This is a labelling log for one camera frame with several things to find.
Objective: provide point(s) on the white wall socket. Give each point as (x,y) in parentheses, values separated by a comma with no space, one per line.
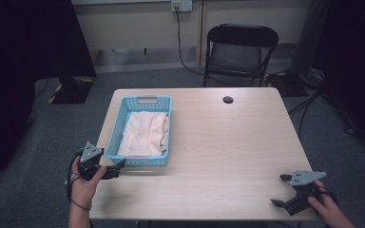
(181,5)

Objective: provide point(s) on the person's right hand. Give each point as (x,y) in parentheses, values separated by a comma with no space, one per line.
(324,205)

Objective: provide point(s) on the blue plastic basket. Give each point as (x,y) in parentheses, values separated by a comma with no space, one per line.
(120,126)

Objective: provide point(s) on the black folding chair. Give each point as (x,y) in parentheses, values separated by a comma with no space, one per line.
(239,53)

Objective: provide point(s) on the dark curtain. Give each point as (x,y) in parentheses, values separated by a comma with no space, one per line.
(351,63)
(28,63)

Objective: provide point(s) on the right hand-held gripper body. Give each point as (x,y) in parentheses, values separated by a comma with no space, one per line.
(304,190)

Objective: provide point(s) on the pale pink cloth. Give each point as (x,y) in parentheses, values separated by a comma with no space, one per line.
(144,133)

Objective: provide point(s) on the person's left hand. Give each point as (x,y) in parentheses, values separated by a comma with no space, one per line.
(84,186)

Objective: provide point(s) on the black stand base striped tape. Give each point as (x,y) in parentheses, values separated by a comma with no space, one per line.
(71,90)

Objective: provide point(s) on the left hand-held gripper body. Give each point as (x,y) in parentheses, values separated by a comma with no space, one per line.
(89,161)

